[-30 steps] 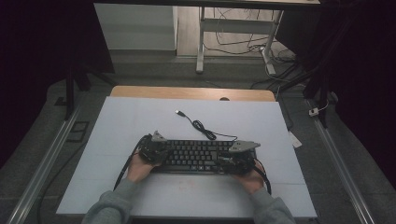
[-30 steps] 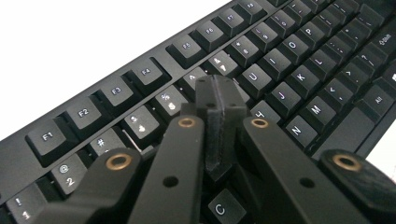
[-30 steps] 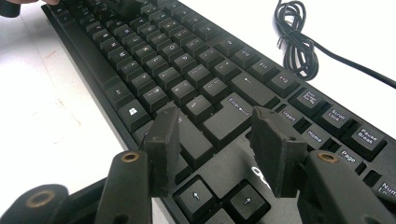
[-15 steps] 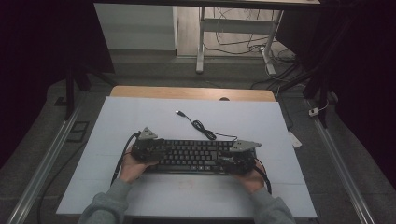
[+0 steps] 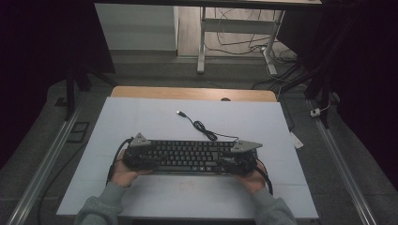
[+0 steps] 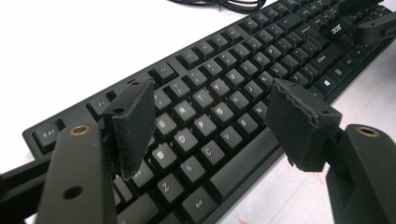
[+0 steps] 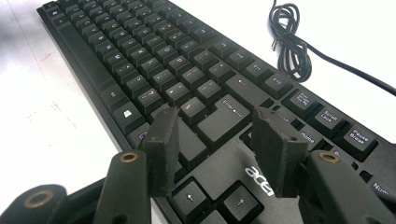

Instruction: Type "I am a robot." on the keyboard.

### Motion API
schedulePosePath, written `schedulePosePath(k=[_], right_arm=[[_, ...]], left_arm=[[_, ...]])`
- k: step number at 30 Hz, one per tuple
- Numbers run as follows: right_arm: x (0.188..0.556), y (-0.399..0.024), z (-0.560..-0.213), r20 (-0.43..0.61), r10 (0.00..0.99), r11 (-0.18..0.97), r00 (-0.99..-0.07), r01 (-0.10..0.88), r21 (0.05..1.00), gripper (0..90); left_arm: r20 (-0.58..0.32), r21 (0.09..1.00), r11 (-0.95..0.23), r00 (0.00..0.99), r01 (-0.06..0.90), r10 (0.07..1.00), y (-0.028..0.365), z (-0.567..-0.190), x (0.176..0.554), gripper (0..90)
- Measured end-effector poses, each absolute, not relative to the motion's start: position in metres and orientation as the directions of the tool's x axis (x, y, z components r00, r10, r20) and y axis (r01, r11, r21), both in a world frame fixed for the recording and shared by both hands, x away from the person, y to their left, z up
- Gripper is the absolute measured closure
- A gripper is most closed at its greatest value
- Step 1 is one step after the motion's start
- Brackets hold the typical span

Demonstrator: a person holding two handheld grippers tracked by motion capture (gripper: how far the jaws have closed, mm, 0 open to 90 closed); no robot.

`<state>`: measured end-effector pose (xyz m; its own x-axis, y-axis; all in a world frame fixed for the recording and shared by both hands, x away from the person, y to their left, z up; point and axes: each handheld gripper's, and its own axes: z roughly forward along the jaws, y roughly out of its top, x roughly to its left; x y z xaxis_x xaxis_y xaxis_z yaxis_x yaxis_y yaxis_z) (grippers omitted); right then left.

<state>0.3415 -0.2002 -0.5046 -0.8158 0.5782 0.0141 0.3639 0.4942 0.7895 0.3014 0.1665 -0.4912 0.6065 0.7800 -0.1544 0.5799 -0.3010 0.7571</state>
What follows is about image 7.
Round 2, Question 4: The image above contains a black keyboard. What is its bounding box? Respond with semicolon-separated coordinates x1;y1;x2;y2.
36;0;396;224

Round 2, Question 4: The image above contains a white board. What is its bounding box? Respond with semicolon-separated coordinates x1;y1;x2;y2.
0;0;396;218

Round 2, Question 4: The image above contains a black keyboard cable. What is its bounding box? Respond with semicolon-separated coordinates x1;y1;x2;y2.
268;0;396;97

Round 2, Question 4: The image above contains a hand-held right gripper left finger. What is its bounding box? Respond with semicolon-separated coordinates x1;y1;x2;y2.
141;106;181;198

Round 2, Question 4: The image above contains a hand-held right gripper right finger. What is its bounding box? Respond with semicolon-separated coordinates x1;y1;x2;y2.
250;106;309;200

